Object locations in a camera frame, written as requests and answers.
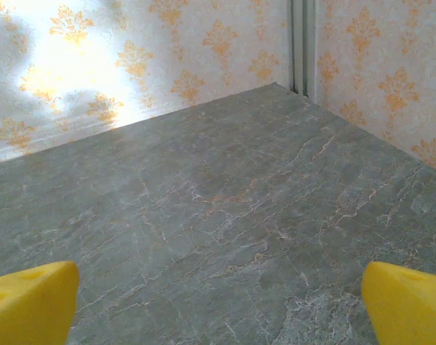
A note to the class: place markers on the aluminium frame post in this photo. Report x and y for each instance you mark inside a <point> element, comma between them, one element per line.
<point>304,43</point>

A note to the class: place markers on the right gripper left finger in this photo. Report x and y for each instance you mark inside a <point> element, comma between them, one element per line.
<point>27,305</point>

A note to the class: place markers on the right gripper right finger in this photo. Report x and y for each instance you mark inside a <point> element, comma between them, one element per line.
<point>408,309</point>

